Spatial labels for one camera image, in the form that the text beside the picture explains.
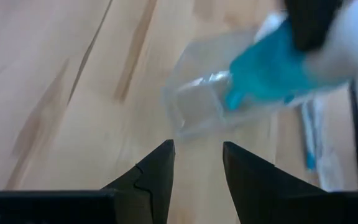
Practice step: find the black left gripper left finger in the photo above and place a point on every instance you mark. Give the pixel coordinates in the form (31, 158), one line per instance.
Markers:
(154, 186)

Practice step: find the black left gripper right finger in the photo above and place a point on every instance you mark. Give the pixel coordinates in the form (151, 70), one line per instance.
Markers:
(253, 193)

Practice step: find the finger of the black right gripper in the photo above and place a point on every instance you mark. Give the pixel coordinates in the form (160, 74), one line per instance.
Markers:
(312, 25)

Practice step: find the clear acrylic organizer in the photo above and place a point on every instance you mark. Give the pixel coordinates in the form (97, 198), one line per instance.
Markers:
(197, 102)

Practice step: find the blue white wrapped toothbrush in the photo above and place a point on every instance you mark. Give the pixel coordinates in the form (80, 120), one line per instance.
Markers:
(311, 160)

